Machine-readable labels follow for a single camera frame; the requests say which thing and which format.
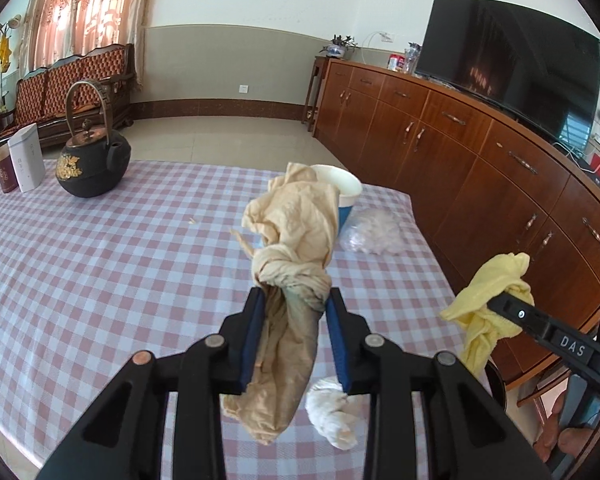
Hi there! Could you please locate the yellow cloth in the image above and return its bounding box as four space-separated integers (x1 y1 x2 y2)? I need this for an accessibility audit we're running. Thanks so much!
439 251 537 380

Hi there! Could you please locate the white tissue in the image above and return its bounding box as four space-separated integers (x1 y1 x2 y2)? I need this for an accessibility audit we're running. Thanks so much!
306 376 363 451

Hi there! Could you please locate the beige cloth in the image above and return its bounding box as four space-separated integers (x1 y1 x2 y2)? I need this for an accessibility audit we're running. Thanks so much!
221 162 339 445

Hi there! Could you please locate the blue patterned paper cup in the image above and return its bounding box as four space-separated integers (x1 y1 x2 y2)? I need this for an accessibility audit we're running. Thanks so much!
311 165 363 231

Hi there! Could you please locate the black trash bin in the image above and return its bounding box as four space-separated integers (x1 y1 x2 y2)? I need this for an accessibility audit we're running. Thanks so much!
484 360 507 411

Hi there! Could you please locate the person's right hand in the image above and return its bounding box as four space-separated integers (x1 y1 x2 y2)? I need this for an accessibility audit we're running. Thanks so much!
533 392 593 463

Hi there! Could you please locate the pink checkered tablecloth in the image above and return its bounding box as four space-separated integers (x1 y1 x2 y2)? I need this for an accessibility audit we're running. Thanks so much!
0 160 464 479

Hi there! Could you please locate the wooden sideboard cabinet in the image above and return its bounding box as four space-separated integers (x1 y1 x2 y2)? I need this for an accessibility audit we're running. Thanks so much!
311 57 600 392

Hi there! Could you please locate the clear crumpled plastic bag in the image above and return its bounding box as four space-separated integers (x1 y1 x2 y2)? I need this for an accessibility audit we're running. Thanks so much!
338 208 422 256

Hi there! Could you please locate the black cast iron teapot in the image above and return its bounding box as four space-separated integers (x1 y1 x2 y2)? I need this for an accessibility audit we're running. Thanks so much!
55 79 132 198

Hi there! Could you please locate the black flat screen television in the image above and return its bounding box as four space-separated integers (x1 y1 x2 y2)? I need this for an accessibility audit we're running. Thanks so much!
416 0 600 154

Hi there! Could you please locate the dark red tea canister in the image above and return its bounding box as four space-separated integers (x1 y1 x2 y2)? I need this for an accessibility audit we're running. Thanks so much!
0 144 18 193

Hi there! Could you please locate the white tea box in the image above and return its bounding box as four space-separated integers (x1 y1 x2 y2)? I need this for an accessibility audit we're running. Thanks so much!
7 124 46 193

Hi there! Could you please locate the wooden sofa bench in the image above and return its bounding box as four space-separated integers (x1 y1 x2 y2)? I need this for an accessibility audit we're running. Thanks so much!
0 44 136 148

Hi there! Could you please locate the red white can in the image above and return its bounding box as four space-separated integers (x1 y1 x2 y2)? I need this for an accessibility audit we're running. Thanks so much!
387 53 405 72

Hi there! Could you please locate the clear glass bottle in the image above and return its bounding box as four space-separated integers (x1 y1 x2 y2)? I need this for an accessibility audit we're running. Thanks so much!
403 42 422 75

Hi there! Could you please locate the potted plant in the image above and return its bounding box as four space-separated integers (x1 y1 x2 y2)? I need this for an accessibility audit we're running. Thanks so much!
321 35 358 60

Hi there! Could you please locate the pink patterned curtain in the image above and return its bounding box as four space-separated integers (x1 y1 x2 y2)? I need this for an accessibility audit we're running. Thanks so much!
17 0 149 81

